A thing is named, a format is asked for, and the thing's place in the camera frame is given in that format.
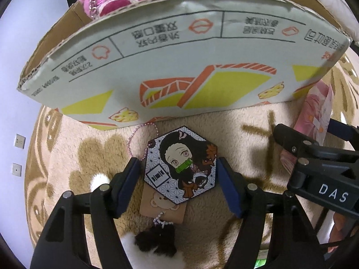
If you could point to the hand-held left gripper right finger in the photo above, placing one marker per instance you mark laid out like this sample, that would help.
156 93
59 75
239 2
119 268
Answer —
228 187

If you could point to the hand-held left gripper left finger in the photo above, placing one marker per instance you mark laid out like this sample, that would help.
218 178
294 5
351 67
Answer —
127 186

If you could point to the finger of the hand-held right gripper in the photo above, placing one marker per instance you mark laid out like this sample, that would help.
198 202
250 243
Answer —
291 137
340 126

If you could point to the pink plastic packet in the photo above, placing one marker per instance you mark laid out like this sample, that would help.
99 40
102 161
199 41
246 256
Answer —
317 109

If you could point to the printed cardboard box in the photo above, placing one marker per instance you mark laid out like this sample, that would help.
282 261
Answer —
168 47

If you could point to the beige flower-print blanket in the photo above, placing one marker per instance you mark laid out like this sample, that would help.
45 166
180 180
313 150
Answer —
84 151

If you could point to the green tissue pack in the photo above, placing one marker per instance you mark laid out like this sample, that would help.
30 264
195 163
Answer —
259 261

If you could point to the white wall socket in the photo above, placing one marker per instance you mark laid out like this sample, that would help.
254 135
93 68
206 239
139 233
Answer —
16 169
20 140

